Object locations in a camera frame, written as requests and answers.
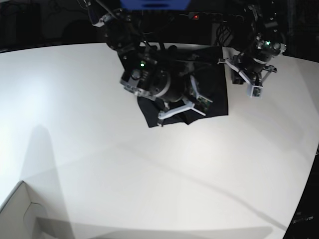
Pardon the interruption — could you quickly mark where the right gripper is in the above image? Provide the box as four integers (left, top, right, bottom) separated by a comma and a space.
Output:
157, 75, 206, 126

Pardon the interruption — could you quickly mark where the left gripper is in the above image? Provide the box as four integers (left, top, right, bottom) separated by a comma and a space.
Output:
217, 56, 278, 90

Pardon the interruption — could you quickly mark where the black t-shirt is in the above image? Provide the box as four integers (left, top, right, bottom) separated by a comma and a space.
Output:
117, 44, 229, 128

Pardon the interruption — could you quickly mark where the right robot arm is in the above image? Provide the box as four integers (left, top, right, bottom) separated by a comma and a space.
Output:
85, 0, 211, 128

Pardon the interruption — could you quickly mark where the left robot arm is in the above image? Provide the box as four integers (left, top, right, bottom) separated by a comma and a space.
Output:
217, 0, 287, 97

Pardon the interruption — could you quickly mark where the blue box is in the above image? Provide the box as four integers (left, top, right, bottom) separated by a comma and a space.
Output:
120, 0, 191, 10

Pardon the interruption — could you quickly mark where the white cardboard box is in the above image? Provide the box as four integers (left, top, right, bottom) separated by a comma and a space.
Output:
0, 181, 75, 239

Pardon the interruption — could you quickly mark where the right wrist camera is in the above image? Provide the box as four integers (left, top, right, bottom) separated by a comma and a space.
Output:
194, 96, 213, 116

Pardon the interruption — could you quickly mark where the white power strip red switch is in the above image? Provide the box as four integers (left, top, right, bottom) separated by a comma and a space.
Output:
187, 12, 244, 22

